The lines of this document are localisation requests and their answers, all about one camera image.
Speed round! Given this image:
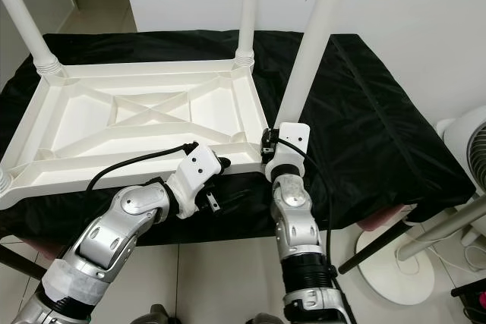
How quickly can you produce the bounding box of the white plastic children table top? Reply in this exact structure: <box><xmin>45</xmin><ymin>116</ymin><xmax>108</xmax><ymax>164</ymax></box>
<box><xmin>0</xmin><ymin>58</ymin><xmax>271</xmax><ymax>212</ymax></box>

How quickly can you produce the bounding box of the white plastic table leg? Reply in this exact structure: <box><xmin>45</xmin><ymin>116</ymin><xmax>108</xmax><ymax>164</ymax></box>
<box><xmin>275</xmin><ymin>0</ymin><xmax>358</xmax><ymax>132</ymax></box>
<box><xmin>235</xmin><ymin>0</ymin><xmax>261</xmax><ymax>66</ymax></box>
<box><xmin>0</xmin><ymin>0</ymin><xmax>64</xmax><ymax>77</ymax></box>

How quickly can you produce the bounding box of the black cloth table cover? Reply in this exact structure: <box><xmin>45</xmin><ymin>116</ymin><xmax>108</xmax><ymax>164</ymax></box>
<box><xmin>0</xmin><ymin>31</ymin><xmax>476</xmax><ymax>247</ymax></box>

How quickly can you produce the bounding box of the grey robot left leg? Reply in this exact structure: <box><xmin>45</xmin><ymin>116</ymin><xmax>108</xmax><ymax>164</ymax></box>
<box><xmin>137</xmin><ymin>304</ymin><xmax>176</xmax><ymax>324</ymax></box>

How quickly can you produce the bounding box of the grey robot leg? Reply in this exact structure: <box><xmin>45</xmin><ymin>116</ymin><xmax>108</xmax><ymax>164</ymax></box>
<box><xmin>137</xmin><ymin>304</ymin><xmax>176</xmax><ymax>324</ymax></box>
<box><xmin>254</xmin><ymin>312</ymin><xmax>286</xmax><ymax>324</ymax></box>

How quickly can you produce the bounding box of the grey robot right leg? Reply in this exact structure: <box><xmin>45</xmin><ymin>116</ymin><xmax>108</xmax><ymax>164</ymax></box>
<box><xmin>254</xmin><ymin>312</ymin><xmax>286</xmax><ymax>324</ymax></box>

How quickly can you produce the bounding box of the black metal table leg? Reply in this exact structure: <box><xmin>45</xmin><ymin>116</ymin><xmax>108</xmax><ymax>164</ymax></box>
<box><xmin>337</xmin><ymin>220</ymin><xmax>405</xmax><ymax>276</ymax></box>
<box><xmin>0</xmin><ymin>243</ymin><xmax>48</xmax><ymax>281</ymax></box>

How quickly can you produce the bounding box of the white standing fan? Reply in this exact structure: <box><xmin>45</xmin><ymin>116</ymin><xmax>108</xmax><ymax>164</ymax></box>
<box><xmin>352</xmin><ymin>106</ymin><xmax>486</xmax><ymax>307</ymax></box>

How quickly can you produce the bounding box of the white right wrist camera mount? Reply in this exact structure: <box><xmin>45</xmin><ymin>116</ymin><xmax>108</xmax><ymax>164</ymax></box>
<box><xmin>265</xmin><ymin>121</ymin><xmax>311</xmax><ymax>183</ymax></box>

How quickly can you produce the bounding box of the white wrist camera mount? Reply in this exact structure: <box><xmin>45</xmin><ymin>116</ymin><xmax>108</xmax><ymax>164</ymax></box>
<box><xmin>168</xmin><ymin>143</ymin><xmax>226</xmax><ymax>219</ymax></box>
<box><xmin>265</xmin><ymin>121</ymin><xmax>311</xmax><ymax>183</ymax></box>

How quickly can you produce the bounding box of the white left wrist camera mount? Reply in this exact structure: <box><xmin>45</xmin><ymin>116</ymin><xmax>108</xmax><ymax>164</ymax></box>
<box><xmin>168</xmin><ymin>143</ymin><xmax>226</xmax><ymax>219</ymax></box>

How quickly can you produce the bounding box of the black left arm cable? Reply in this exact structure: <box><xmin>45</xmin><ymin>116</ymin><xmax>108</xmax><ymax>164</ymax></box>
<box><xmin>84</xmin><ymin>141</ymin><xmax>200</xmax><ymax>193</ymax></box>

